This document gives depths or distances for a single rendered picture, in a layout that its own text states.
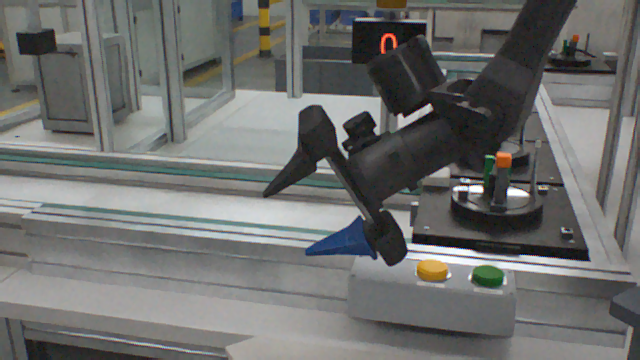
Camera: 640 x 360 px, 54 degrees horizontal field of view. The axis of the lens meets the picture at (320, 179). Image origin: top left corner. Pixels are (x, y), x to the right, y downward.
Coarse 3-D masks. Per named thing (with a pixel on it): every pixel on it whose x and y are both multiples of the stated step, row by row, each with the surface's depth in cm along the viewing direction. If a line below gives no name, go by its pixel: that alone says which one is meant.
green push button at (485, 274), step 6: (486, 264) 81; (474, 270) 80; (480, 270) 80; (486, 270) 80; (492, 270) 80; (498, 270) 80; (474, 276) 79; (480, 276) 79; (486, 276) 79; (492, 276) 79; (498, 276) 79; (504, 276) 79; (480, 282) 79; (486, 282) 78; (492, 282) 78; (498, 282) 78
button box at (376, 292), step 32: (352, 288) 81; (384, 288) 80; (416, 288) 79; (448, 288) 78; (480, 288) 78; (512, 288) 78; (384, 320) 82; (416, 320) 81; (448, 320) 80; (480, 320) 79; (512, 320) 78
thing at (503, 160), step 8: (496, 160) 91; (504, 160) 90; (504, 168) 91; (496, 176) 91; (504, 176) 91; (496, 184) 92; (504, 184) 92; (496, 192) 92; (504, 192) 92; (496, 200) 93; (504, 200) 93
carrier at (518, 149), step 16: (512, 144) 123; (528, 144) 130; (544, 144) 130; (464, 160) 119; (512, 160) 115; (528, 160) 119; (544, 160) 120; (464, 176) 113; (480, 176) 112; (512, 176) 112; (528, 176) 112; (544, 176) 112; (560, 176) 112
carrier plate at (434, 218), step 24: (432, 192) 105; (552, 192) 105; (432, 216) 96; (456, 216) 96; (552, 216) 96; (576, 216) 96; (432, 240) 90; (456, 240) 90; (480, 240) 89; (504, 240) 88; (528, 240) 88; (552, 240) 88; (576, 240) 88
